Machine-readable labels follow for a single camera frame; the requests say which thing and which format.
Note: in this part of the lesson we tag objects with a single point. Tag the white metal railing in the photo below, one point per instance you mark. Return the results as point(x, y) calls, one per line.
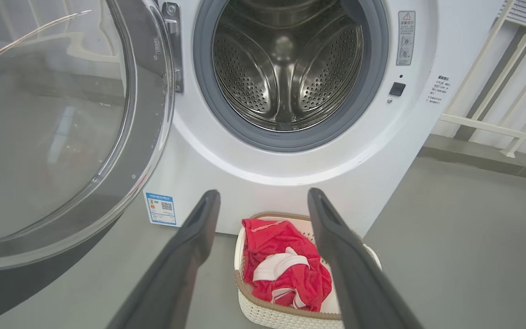
point(486, 125)

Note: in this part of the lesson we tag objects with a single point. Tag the grey warning sticker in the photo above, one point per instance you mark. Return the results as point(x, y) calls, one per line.
point(406, 39)

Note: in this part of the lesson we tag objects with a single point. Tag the white washing machine body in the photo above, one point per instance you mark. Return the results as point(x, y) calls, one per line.
point(267, 178)

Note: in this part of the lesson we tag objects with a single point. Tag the red and white garment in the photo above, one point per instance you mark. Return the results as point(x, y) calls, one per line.
point(281, 246)

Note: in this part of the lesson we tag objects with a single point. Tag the cream perforated laundry basket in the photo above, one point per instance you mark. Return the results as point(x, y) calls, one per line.
point(267, 317)

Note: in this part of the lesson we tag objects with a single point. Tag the blue energy label sticker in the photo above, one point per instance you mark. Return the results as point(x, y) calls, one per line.
point(161, 208)

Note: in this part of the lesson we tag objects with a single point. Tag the dark round glass washer door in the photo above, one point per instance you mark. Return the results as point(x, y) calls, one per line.
point(62, 160)

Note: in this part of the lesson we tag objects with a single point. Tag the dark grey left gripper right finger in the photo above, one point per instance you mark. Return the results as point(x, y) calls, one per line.
point(359, 283)

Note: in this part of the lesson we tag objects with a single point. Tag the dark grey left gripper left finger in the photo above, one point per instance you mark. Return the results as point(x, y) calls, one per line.
point(171, 274)

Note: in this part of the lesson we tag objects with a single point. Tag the metal door hinge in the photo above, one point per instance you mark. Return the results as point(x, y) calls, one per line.
point(174, 45)

